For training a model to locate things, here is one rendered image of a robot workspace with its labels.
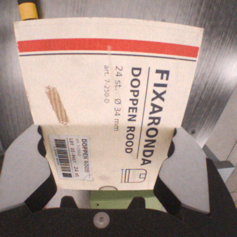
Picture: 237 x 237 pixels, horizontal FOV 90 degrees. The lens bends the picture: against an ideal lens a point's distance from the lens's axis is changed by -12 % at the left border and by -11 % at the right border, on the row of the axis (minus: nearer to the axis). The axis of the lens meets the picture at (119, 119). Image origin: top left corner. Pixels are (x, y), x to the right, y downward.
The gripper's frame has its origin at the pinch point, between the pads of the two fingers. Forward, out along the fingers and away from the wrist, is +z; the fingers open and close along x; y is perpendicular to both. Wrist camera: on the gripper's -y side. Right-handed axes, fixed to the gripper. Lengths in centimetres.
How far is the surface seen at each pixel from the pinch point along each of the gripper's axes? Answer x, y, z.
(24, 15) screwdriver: -15.3, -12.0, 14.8
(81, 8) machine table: -5.9, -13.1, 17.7
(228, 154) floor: 153, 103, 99
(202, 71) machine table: 20.1, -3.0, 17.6
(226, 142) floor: 139, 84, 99
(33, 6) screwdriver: -14.1, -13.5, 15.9
